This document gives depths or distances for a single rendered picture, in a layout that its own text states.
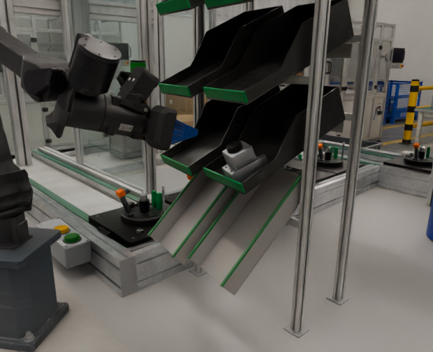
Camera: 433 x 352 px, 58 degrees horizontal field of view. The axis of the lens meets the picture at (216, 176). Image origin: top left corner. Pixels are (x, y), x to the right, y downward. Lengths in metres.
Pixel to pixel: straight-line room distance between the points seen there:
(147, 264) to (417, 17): 11.86
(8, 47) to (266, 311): 0.74
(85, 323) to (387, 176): 1.46
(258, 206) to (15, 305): 0.52
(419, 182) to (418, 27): 10.68
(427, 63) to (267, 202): 11.51
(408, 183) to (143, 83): 1.50
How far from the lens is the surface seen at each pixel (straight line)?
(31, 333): 0.93
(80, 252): 1.09
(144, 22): 1.32
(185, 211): 0.97
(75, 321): 0.98
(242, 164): 0.72
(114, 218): 1.19
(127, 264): 0.99
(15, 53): 0.70
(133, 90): 0.61
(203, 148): 0.90
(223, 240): 0.86
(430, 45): 12.26
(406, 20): 12.66
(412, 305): 1.09
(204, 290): 1.03
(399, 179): 1.94
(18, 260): 0.82
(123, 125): 0.61
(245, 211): 0.87
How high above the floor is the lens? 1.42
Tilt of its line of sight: 16 degrees down
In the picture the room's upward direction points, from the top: 1 degrees clockwise
